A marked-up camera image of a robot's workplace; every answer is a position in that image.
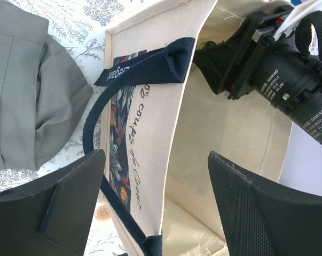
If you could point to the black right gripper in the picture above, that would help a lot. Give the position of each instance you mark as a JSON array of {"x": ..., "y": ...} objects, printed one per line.
[{"x": 290, "y": 68}]

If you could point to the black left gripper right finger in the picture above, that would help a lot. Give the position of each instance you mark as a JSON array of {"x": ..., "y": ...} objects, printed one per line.
[{"x": 262, "y": 217}]

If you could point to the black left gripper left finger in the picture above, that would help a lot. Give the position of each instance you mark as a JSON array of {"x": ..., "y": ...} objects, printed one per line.
[{"x": 52, "y": 215}]

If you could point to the beige canvas tote bag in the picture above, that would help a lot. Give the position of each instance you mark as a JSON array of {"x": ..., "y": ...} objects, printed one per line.
[{"x": 160, "y": 120}]

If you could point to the clear Chang bottle back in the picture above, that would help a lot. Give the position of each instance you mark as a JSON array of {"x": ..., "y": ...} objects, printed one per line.
[{"x": 208, "y": 44}]

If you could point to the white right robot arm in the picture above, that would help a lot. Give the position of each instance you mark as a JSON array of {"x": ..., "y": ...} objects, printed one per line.
[{"x": 307, "y": 115}]

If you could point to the grey folded cloth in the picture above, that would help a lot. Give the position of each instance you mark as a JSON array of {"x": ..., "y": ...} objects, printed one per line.
[{"x": 43, "y": 93}]

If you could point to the floral table mat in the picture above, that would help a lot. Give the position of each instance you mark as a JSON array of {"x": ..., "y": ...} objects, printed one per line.
[{"x": 79, "y": 26}]

